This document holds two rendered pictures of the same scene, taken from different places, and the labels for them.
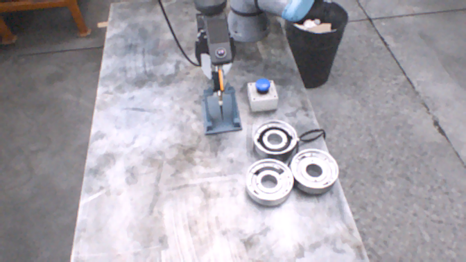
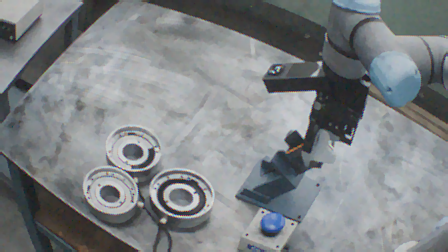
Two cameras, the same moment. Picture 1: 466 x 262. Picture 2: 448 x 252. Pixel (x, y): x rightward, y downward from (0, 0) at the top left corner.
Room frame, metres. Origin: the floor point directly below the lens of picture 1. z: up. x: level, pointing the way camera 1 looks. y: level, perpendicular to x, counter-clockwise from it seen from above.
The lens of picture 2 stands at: (0.87, -0.67, 1.68)
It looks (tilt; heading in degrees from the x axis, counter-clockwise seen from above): 46 degrees down; 116
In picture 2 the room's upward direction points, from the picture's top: 10 degrees clockwise
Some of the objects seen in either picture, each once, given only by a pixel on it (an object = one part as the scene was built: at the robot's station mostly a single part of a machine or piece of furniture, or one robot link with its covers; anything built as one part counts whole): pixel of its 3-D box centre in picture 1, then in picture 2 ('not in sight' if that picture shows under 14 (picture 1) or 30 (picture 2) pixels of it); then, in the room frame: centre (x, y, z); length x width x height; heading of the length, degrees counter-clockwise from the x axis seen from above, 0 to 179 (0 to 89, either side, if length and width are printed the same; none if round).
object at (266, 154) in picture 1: (274, 141); (180, 200); (0.54, -0.09, 0.82); 0.10 x 0.10 x 0.04
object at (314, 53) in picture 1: (311, 46); not in sight; (1.69, -0.45, 0.21); 0.34 x 0.34 x 0.43
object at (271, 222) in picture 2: (262, 89); (270, 228); (0.70, -0.07, 0.85); 0.04 x 0.04 x 0.05
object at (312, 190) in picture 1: (313, 172); (110, 196); (0.44, -0.17, 0.82); 0.10 x 0.10 x 0.04
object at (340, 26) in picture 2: not in sight; (355, 17); (0.70, 0.04, 1.22); 0.09 x 0.08 x 0.11; 142
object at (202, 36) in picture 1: (211, 21); (341, 95); (0.71, 0.05, 1.06); 0.09 x 0.08 x 0.12; 7
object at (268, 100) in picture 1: (262, 94); (270, 237); (0.70, -0.07, 0.82); 0.08 x 0.07 x 0.05; 6
